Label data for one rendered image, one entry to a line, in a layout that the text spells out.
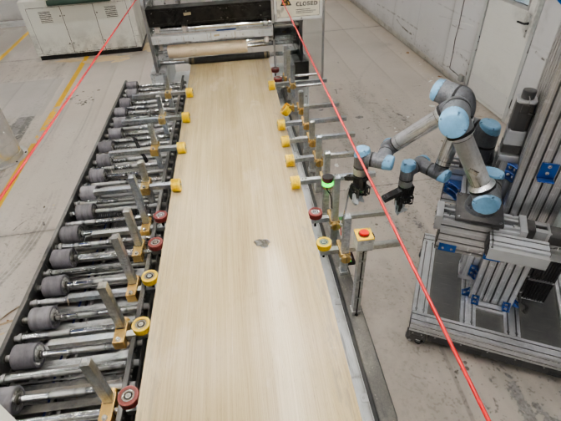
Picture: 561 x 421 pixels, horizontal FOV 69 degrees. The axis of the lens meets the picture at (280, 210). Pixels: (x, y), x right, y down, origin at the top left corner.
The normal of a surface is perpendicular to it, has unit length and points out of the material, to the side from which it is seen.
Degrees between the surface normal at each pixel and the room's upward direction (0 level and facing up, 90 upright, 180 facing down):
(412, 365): 0
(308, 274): 0
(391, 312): 0
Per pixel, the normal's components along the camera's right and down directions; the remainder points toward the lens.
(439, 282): -0.04, -0.77
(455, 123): -0.47, 0.48
